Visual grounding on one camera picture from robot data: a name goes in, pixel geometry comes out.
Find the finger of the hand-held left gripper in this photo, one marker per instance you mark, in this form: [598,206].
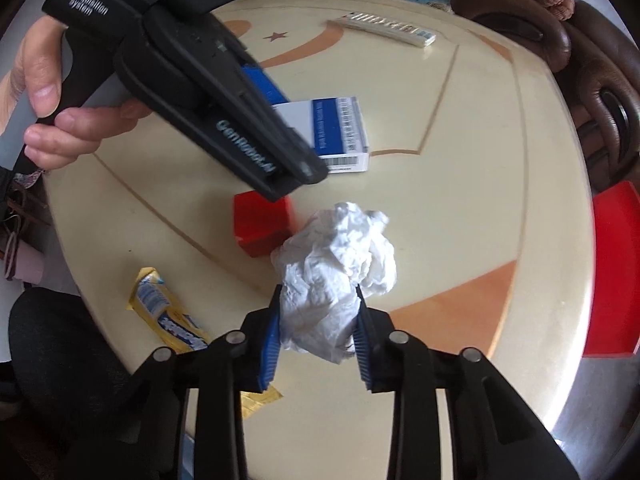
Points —
[280,125]
[265,85]

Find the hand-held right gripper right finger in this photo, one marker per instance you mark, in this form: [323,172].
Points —
[362,350]

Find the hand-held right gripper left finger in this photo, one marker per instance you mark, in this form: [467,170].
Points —
[267,350]

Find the white and blue box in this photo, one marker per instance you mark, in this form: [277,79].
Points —
[335,130]

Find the white tissue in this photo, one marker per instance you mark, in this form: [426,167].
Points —
[330,270]

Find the person's left hand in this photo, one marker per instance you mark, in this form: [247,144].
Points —
[42,70]

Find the small red box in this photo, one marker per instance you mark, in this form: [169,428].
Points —
[260,225]

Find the gold snack wrapper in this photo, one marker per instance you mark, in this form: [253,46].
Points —
[160,305]

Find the white remote control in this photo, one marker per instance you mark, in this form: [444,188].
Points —
[385,27]

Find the patterned purple white blanket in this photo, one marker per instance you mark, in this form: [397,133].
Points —
[32,179]

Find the person's leg in dark pants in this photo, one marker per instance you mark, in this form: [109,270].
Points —
[65,345]

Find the brown leather sofa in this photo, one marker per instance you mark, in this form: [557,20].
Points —
[505,10]

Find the red plastic stool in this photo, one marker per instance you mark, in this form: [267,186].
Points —
[615,270]

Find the brown leather armchair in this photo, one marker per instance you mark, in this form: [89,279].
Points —
[605,95]

